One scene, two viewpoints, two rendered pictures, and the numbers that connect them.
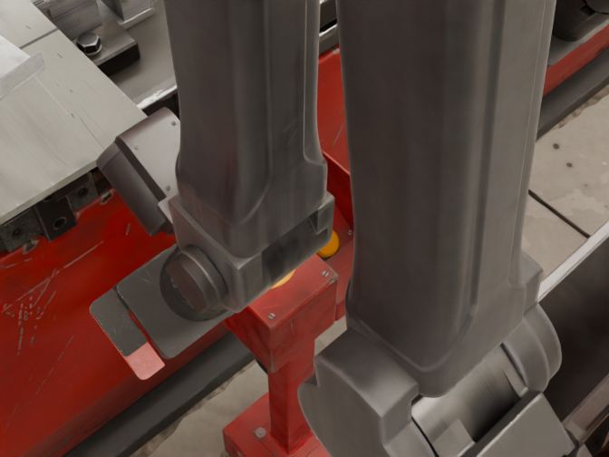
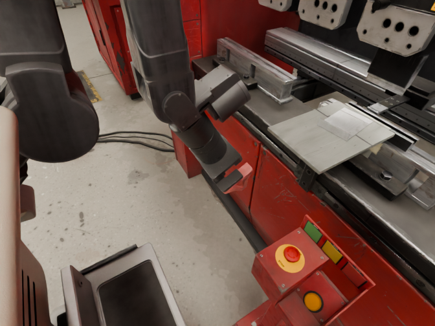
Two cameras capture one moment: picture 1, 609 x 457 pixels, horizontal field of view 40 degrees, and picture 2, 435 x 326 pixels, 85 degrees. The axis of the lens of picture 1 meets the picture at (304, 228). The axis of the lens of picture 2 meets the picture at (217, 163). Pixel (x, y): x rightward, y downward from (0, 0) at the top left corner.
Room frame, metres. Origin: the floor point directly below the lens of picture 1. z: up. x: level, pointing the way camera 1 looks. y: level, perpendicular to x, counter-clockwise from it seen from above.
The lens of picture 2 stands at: (0.39, -0.24, 1.38)
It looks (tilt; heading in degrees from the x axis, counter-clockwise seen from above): 46 degrees down; 103
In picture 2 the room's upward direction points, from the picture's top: straight up
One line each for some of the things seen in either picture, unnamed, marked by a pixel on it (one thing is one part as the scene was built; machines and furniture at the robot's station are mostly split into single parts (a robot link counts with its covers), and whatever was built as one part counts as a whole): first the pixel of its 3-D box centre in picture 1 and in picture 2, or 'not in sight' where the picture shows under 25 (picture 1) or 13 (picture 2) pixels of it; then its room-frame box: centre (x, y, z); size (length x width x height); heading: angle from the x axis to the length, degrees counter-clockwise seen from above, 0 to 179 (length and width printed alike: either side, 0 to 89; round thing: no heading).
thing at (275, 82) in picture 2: not in sight; (250, 66); (0.30, 0.80, 0.92); 0.50 x 0.06 x 0.10; 132
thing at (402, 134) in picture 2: not in sight; (376, 124); (0.70, 0.38, 0.99); 0.20 x 0.03 x 0.03; 132
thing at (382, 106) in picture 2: not in sight; (402, 96); (0.78, 0.50, 1.01); 0.26 x 0.12 x 0.05; 42
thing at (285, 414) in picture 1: (290, 373); (277, 312); (0.55, 0.02, 0.39); 0.05 x 0.05 x 0.54; 43
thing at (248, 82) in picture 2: not in sight; (233, 72); (0.23, 0.80, 0.89); 0.30 x 0.05 x 0.03; 132
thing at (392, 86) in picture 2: not in sight; (392, 68); (0.67, 0.40, 1.13); 0.10 x 0.02 x 0.10; 132
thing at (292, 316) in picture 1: (290, 247); (303, 277); (0.55, 0.02, 0.75); 0.20 x 0.16 x 0.18; 133
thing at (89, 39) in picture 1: (88, 43); (386, 175); (0.73, 0.26, 0.91); 0.03 x 0.03 x 0.02
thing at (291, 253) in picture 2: not in sight; (290, 255); (0.51, 0.04, 0.79); 0.04 x 0.04 x 0.04
